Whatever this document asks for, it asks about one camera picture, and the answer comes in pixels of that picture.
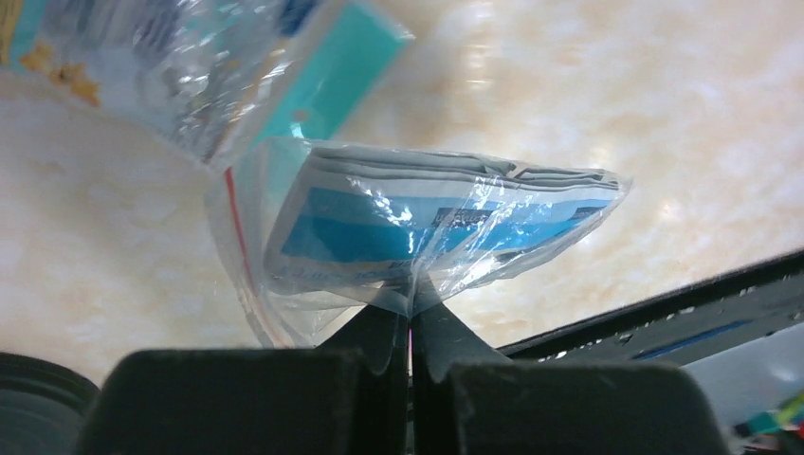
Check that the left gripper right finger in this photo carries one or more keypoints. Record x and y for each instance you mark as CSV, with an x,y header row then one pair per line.
x,y
468,398

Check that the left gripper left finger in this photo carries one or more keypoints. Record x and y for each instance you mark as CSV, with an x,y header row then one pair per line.
x,y
347,396

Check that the blue white bagged packet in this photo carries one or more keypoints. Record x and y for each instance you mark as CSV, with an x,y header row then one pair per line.
x,y
309,229

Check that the blue cotton swab packet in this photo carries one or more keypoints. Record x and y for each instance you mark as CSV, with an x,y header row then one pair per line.
x,y
39,38

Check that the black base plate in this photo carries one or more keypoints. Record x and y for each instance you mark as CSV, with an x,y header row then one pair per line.
x,y
683,325

